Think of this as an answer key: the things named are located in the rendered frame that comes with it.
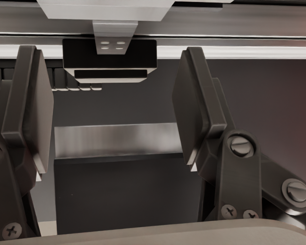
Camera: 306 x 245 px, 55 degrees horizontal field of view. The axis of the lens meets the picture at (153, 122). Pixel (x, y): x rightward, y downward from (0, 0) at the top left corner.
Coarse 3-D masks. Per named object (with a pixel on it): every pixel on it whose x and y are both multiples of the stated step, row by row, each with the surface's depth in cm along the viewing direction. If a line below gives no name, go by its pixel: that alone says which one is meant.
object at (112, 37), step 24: (96, 24) 23; (120, 24) 23; (72, 48) 37; (96, 48) 33; (120, 48) 33; (144, 48) 38; (72, 72) 41; (96, 72) 38; (120, 72) 39; (144, 72) 39
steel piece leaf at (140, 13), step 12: (48, 12) 20; (60, 12) 20; (72, 12) 20; (84, 12) 20; (96, 12) 21; (108, 12) 21; (120, 12) 21; (132, 12) 21; (144, 12) 21; (156, 12) 21
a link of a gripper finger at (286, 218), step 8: (264, 200) 10; (264, 208) 10; (272, 208) 9; (272, 216) 10; (280, 216) 9; (288, 216) 9; (296, 216) 9; (304, 216) 9; (296, 224) 9; (304, 224) 9
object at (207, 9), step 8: (0, 0) 19; (8, 0) 19; (16, 0) 19; (24, 0) 19; (32, 0) 19; (176, 8) 21; (184, 8) 21; (192, 8) 21; (200, 8) 21; (208, 8) 21; (216, 8) 21
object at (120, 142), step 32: (64, 128) 19; (96, 128) 20; (128, 128) 20; (160, 128) 20; (64, 160) 19; (96, 160) 19; (128, 160) 19; (160, 160) 19; (64, 192) 19; (96, 192) 19; (128, 192) 19; (160, 192) 20; (192, 192) 20; (64, 224) 19; (96, 224) 19; (128, 224) 19; (160, 224) 20
